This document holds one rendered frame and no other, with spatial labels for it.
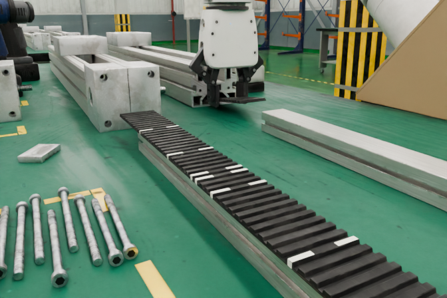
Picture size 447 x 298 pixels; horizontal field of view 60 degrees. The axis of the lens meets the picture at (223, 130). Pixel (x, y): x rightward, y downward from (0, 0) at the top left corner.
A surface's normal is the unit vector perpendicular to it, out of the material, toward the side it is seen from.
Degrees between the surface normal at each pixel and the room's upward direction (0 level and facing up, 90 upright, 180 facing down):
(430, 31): 90
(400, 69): 90
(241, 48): 88
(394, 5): 77
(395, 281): 0
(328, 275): 0
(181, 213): 0
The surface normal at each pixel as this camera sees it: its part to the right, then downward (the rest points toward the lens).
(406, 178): -0.89, 0.14
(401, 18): -0.76, -0.04
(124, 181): -0.01, -0.96
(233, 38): 0.46, 0.24
